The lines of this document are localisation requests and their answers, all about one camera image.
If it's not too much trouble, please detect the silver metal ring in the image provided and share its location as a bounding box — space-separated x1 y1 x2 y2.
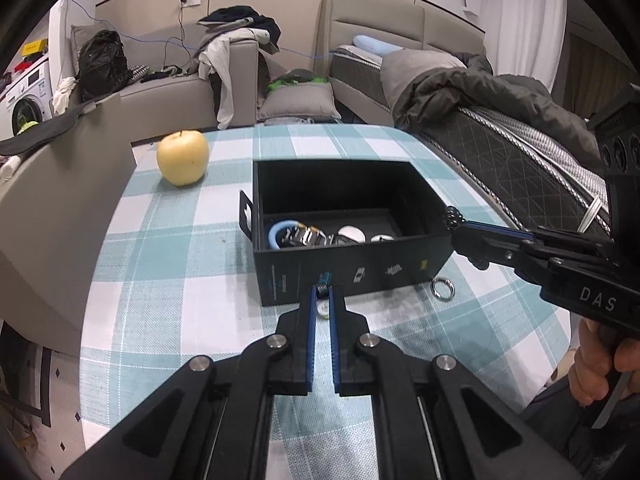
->
430 278 456 302

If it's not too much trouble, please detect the dark clothes pile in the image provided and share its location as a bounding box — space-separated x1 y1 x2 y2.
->
197 6 281 53

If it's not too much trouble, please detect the blue ring bracelet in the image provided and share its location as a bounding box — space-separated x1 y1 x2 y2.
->
268 219 301 252

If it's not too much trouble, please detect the blue cable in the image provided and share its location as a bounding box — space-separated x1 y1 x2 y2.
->
67 0 331 61

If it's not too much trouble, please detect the grey cushion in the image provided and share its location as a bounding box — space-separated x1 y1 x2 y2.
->
257 80 343 123

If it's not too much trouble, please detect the white curtain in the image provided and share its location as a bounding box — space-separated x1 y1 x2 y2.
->
480 0 568 93

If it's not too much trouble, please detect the person's right hand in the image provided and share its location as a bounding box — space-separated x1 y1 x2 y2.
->
569 317 640 406

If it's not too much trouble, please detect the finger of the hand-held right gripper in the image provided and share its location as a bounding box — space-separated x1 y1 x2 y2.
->
462 221 615 257
452 227 557 287

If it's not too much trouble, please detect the green and grey garment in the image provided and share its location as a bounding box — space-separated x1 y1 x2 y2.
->
265 69 328 93

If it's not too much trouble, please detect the light blue pillow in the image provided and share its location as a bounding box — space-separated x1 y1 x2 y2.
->
352 35 403 57

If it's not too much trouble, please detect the white washing machine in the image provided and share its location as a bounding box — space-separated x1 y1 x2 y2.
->
0 55 55 136

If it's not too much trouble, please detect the teal checkered tablecloth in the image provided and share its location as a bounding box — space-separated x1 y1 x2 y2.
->
80 122 576 480

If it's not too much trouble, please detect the black cardboard box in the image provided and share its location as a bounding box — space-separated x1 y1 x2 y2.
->
239 159 457 307

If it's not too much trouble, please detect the black bead bracelet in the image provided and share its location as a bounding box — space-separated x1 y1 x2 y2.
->
444 206 491 270

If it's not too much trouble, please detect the grey sofa pillow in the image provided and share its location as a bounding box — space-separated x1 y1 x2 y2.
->
70 24 108 76

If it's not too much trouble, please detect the dark grey duvet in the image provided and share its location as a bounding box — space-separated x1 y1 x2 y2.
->
380 50 606 176

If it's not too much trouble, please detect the beige upholstered bed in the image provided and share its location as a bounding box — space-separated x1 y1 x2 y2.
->
320 0 616 241

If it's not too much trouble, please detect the yellow apple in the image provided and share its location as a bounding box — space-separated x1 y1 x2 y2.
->
156 130 210 187

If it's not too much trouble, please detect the black backpack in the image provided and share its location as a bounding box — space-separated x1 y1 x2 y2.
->
77 30 132 102

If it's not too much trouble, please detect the white cloth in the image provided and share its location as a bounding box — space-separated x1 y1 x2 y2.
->
52 76 78 116

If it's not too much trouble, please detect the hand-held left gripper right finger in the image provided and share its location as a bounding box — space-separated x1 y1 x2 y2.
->
327 286 581 480

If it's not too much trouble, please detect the light grey hoodie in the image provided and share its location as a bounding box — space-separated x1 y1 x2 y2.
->
197 27 273 130

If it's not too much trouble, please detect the black curved pad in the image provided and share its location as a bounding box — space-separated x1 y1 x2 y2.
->
0 105 103 157

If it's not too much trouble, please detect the beige sofa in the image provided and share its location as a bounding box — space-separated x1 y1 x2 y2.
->
0 40 261 356

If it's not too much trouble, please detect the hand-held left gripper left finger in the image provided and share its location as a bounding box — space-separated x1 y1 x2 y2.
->
60 285 321 480

